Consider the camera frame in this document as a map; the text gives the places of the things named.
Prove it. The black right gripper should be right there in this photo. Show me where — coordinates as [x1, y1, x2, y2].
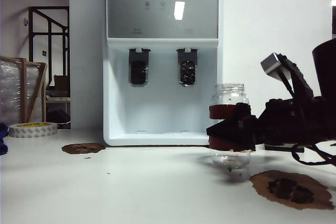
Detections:
[206, 95, 320, 153]

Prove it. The glass bottle with red belts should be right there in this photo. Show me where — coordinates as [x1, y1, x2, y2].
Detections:
[208, 83, 252, 175]

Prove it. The white water dispenser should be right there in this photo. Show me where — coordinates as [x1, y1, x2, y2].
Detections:
[102, 0, 224, 146]

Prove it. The brown cardboard box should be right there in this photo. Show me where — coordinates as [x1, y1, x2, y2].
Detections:
[54, 74, 70, 91]

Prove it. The grey background shelf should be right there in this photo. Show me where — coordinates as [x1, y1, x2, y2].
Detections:
[46, 90, 71, 130]

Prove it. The white double-sided tape roll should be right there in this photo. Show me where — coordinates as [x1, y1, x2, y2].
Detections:
[8, 122, 58, 138]

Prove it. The blue cloth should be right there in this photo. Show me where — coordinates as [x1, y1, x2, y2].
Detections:
[0, 122, 10, 156]

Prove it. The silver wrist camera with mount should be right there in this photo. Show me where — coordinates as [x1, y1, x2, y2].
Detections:
[260, 52, 314, 99]

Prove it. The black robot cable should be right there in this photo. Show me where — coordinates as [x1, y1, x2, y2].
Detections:
[290, 142, 336, 167]

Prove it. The black metal stair frame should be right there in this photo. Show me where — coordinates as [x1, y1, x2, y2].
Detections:
[28, 6, 70, 78]

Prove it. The wooden frame with plastic wrap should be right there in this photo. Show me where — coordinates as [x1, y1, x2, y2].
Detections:
[0, 55, 48, 125]

